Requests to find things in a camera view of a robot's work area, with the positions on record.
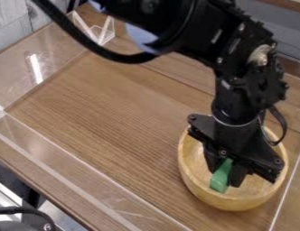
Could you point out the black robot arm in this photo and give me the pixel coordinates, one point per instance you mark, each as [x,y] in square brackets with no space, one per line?
[211,31]

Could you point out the clear acrylic corner bracket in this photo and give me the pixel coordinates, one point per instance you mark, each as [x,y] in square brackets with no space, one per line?
[99,33]

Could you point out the green rectangular block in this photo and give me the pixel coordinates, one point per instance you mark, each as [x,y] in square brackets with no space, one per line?
[221,180]

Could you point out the black metal mount with screw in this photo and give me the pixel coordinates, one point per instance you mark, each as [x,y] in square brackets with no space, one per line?
[33,220]

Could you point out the light brown wooden bowl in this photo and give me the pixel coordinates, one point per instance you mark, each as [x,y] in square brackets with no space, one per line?
[255,190]

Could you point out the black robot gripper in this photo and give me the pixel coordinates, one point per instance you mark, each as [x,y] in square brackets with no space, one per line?
[206,129]

